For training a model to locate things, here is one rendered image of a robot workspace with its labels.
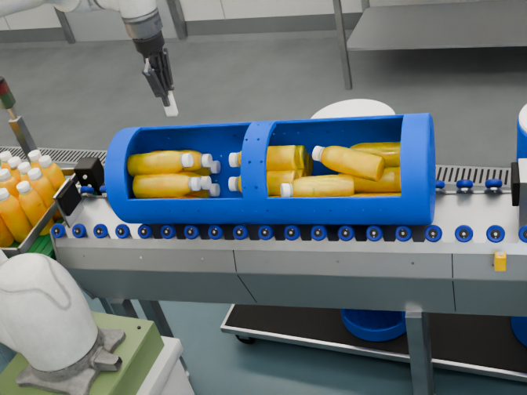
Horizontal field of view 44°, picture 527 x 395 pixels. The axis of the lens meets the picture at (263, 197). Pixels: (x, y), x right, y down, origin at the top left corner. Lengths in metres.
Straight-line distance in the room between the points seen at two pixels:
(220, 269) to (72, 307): 0.66
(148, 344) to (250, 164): 0.52
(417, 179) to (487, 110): 2.47
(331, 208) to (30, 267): 0.74
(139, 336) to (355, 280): 0.65
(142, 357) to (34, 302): 0.30
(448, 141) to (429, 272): 2.06
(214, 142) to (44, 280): 0.83
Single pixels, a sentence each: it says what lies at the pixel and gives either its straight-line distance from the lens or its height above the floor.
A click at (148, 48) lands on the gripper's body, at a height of 1.50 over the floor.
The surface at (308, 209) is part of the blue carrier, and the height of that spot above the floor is 1.08.
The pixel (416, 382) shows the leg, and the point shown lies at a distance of 2.22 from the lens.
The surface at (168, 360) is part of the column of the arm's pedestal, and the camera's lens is 1.53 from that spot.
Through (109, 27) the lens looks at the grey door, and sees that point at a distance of 6.09.
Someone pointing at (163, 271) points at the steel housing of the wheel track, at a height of 0.84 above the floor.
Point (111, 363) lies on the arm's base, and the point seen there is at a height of 1.12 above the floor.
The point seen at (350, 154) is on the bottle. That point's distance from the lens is 1.70.
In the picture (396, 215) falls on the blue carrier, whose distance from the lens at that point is 1.65.
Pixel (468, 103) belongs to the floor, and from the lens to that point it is 4.10.
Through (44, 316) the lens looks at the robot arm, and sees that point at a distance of 1.33.
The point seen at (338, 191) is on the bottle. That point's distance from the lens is 1.69.
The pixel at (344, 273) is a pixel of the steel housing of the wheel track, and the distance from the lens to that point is 1.81.
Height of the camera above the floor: 2.11
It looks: 36 degrees down
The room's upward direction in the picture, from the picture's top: 15 degrees counter-clockwise
